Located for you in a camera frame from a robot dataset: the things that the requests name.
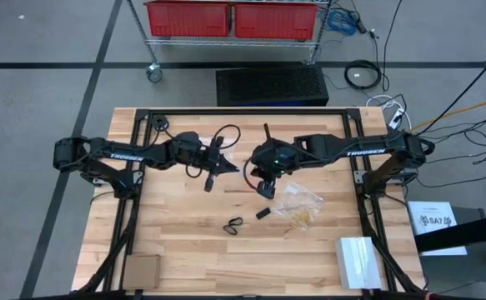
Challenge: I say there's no grey side table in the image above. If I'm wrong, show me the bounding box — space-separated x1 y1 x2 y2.
408 205 486 300

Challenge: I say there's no blue cable coil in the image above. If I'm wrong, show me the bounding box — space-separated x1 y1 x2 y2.
326 7 358 37

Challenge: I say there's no long thin black cable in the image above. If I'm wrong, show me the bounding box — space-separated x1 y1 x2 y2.
381 0 404 93

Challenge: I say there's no yellow cable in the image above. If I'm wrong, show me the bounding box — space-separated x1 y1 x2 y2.
391 94 486 139

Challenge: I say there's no tape roll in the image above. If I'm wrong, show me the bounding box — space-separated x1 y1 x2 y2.
150 113 170 133

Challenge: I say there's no black power brick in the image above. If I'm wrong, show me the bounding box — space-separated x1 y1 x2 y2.
352 10 369 35

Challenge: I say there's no thick black cable conduit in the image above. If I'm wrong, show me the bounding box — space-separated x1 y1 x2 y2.
415 137 436 158

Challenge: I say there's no red plastic bin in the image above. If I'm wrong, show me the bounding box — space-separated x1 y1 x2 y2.
233 2 320 42
143 0 233 38

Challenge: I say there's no black metal table frame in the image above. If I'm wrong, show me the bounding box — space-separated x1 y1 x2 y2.
70 107 426 293

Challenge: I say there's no straight thick black cable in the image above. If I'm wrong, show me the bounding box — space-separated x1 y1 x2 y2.
415 52 486 137

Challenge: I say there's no yellow rubber band bundle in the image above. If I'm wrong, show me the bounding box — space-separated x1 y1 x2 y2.
288 211 313 229

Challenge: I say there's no brown cardboard piece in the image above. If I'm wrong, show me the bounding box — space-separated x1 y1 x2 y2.
122 253 163 291

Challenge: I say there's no black perforated floor mat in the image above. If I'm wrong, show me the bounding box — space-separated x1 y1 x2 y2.
215 65 330 108

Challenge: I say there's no black metal beam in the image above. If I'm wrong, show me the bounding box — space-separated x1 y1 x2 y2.
413 211 486 254

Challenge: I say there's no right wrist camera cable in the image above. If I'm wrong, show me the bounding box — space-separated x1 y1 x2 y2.
243 157 264 193

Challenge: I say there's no white power strip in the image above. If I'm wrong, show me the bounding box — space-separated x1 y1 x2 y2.
388 107 407 131

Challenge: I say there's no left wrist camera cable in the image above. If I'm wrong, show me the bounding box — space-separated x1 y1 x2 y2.
215 123 242 150

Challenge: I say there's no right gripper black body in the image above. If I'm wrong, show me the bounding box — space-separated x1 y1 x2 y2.
249 122 300 185

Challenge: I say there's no metal wire shelf cart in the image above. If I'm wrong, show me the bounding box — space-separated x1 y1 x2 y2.
125 0 333 83

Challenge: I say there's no black cable coil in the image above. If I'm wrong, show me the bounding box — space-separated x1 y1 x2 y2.
343 58 383 91

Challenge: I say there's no white box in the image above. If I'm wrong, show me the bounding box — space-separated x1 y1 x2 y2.
334 236 384 291

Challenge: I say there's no white cable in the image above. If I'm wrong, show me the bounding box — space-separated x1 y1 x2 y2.
366 94 413 132

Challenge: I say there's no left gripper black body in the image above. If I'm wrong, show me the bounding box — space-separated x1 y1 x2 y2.
198 144 227 193

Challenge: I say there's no clear plastic zip bag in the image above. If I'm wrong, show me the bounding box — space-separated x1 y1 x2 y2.
273 182 325 233

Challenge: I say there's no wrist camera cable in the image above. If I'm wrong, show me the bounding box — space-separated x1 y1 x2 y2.
215 123 242 150
243 157 264 193

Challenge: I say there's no white paper sheet SA7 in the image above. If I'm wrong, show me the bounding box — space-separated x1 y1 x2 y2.
407 200 468 257

